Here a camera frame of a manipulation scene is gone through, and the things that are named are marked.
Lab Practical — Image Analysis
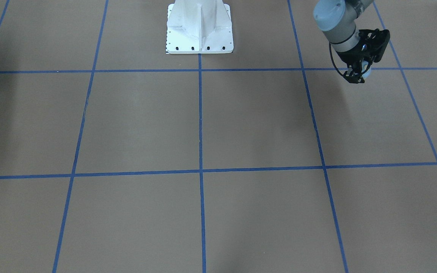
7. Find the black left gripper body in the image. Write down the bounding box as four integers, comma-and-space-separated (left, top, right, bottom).
340, 49, 373, 72

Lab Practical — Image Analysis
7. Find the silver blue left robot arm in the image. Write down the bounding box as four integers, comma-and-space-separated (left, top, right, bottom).
313, 0, 383, 84

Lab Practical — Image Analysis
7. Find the black camera cable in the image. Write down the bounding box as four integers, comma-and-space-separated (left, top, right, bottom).
329, 42, 350, 78

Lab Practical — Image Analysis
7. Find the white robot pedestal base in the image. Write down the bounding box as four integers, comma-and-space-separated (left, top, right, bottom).
165, 0, 234, 54

